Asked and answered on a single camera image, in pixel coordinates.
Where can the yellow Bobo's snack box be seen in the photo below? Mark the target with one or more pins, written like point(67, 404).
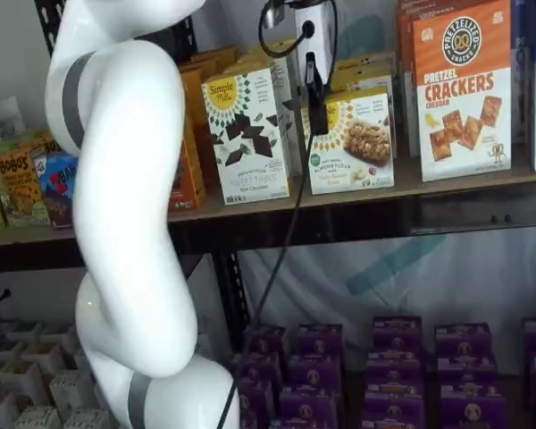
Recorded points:
point(49, 146)
point(18, 187)

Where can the white sweet thins box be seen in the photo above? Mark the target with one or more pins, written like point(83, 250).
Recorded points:
point(250, 179)
point(281, 42)
point(286, 85)
point(290, 62)

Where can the orange cookie box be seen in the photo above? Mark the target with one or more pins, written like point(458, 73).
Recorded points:
point(196, 80)
point(190, 170)

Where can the white grey carton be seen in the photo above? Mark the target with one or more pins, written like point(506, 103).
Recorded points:
point(0, 125)

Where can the brown wooden shelf board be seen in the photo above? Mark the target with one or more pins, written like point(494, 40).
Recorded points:
point(27, 237)
point(411, 190)

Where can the black wall plug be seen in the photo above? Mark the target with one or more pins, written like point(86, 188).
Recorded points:
point(3, 295)

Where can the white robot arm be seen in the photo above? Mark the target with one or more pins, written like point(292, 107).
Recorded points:
point(125, 179)

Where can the blue Z Bar box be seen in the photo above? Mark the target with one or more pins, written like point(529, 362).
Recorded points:
point(56, 192)

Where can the black metal shelf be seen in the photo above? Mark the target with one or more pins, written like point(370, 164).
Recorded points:
point(317, 290)

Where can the orange pretzel crackers box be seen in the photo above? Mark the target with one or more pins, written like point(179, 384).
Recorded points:
point(464, 111)

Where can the white carton brown top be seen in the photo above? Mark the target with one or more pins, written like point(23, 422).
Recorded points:
point(38, 420)
point(71, 393)
point(42, 357)
point(60, 337)
point(24, 333)
point(87, 421)
point(6, 352)

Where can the white almond flour bars box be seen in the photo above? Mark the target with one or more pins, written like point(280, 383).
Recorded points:
point(362, 147)
point(362, 87)
point(371, 58)
point(366, 71)

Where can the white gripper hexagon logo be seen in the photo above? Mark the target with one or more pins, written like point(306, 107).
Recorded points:
point(325, 44)

